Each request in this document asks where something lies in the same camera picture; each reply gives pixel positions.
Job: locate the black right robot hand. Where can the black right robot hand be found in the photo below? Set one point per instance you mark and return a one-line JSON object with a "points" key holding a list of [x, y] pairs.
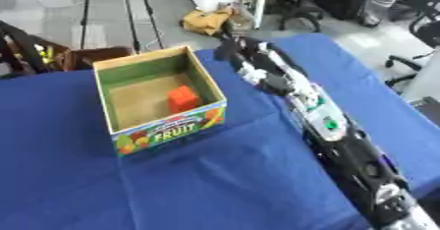
{"points": [[278, 83]]}

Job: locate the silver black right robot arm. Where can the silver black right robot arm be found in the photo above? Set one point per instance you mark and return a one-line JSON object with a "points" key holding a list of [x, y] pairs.
{"points": [[355, 155]]}

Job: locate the cardboard box with green inside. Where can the cardboard box with green inside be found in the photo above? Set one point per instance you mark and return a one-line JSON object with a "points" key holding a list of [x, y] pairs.
{"points": [[143, 99]]}

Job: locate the black office chair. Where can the black office chair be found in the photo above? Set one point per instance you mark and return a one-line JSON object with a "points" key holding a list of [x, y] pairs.
{"points": [[421, 37], [301, 6]]}

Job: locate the red block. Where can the red block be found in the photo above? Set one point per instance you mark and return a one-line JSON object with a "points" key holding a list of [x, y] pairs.
{"points": [[183, 99]]}

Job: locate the white waste bin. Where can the white waste bin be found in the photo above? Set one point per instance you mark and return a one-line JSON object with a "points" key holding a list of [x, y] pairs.
{"points": [[378, 8]]}

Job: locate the black tripod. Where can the black tripod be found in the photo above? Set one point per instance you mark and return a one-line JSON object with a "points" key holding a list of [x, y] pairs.
{"points": [[127, 11]]}

